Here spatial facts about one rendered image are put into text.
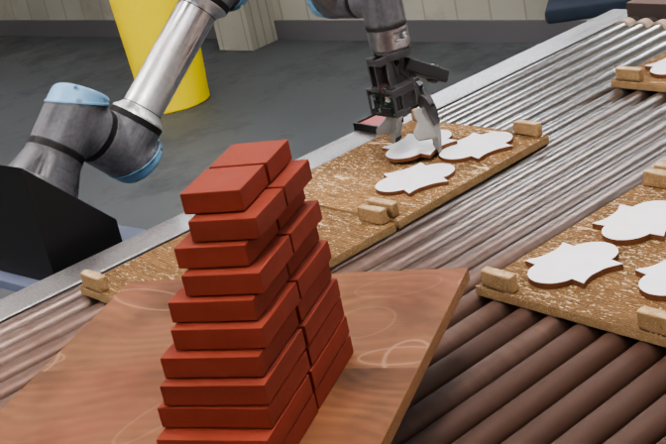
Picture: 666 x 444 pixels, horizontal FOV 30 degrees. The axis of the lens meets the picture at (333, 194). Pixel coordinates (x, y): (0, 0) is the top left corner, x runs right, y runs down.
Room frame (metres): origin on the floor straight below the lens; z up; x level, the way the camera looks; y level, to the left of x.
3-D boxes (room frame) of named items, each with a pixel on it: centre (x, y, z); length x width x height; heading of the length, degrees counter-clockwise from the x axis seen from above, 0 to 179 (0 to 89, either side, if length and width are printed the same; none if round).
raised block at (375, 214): (1.93, -0.06, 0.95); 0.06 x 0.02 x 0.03; 38
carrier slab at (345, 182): (2.18, -0.15, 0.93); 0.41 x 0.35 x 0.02; 129
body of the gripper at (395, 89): (2.21, -0.15, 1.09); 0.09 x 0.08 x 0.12; 129
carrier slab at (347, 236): (1.91, 0.18, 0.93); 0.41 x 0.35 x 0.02; 128
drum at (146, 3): (6.53, 0.72, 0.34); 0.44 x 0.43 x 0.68; 136
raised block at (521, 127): (2.19, -0.38, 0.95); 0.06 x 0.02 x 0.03; 39
